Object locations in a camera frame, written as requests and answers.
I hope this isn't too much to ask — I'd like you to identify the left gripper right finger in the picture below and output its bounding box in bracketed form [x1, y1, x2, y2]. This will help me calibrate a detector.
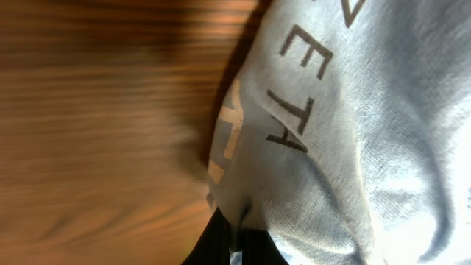
[240, 230, 288, 265]

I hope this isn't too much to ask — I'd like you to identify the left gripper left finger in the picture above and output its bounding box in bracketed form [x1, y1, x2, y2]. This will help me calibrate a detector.
[182, 208, 231, 265]

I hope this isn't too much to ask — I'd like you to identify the light blue printed t-shirt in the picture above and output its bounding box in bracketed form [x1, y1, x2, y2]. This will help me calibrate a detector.
[208, 0, 470, 264]

